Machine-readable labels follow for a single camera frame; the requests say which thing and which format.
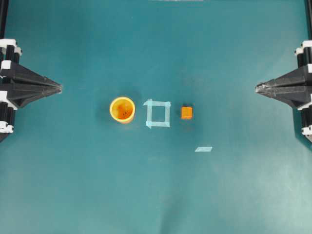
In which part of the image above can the orange plastic cup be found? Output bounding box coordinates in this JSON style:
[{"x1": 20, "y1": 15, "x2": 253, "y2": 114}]
[{"x1": 109, "y1": 97, "x2": 136, "y2": 124}]

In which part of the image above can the light blue tape strip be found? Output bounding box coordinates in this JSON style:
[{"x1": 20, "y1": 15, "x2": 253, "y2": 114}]
[{"x1": 195, "y1": 146, "x2": 213, "y2": 152}]

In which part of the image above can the small orange cube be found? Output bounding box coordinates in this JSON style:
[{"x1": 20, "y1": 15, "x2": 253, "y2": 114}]
[{"x1": 181, "y1": 106, "x2": 193, "y2": 119}]

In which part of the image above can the black right frame post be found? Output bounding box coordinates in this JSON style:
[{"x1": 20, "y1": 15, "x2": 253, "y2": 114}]
[{"x1": 305, "y1": 0, "x2": 312, "y2": 40}]

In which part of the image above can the light blue tape square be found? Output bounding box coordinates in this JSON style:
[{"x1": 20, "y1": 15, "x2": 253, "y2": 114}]
[{"x1": 143, "y1": 99, "x2": 171, "y2": 129}]

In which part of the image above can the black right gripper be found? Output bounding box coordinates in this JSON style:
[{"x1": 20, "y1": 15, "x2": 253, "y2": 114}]
[{"x1": 255, "y1": 40, "x2": 312, "y2": 142}]

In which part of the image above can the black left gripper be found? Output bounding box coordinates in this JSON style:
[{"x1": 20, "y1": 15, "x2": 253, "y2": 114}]
[{"x1": 0, "y1": 39, "x2": 62, "y2": 142}]

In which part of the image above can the black frame post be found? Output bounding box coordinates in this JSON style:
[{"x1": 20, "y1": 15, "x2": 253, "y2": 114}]
[
  {"x1": 305, "y1": 0, "x2": 312, "y2": 40},
  {"x1": 0, "y1": 0, "x2": 9, "y2": 39}
]

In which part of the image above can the black left frame post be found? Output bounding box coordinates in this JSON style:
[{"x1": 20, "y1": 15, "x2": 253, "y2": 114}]
[{"x1": 0, "y1": 0, "x2": 9, "y2": 39}]

